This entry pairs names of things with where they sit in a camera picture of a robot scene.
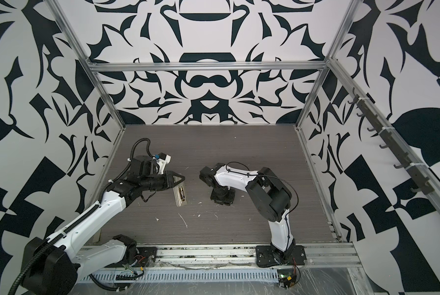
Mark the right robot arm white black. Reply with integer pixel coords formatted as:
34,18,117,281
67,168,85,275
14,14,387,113
199,163,295,261

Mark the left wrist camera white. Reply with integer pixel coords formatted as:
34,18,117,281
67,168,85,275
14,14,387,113
153,153,171,175

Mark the small green circuit board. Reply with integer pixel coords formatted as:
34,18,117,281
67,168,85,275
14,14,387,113
278,268,301,289

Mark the black wall hook rack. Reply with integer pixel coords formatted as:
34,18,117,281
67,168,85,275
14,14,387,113
348,88,435,195

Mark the white remote control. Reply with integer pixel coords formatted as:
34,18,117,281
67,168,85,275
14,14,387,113
173,183,188,207

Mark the white slotted cable duct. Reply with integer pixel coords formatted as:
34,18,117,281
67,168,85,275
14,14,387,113
94,269,279,283

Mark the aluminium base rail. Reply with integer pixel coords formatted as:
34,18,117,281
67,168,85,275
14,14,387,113
46,242,363,272

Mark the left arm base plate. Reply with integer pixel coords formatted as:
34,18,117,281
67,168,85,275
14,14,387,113
106,247,158,268

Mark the black corrugated cable conduit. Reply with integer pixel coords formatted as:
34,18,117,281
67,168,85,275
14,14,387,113
7,235,136,295

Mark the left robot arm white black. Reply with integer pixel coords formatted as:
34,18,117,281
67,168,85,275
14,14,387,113
9,154,185,295

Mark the AAA battery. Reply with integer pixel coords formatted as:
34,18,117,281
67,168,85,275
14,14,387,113
179,188,186,201

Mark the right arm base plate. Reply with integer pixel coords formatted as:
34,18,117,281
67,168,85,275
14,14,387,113
255,245,307,268

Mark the aluminium frame back bar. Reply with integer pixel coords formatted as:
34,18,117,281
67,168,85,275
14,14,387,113
88,61,326,73

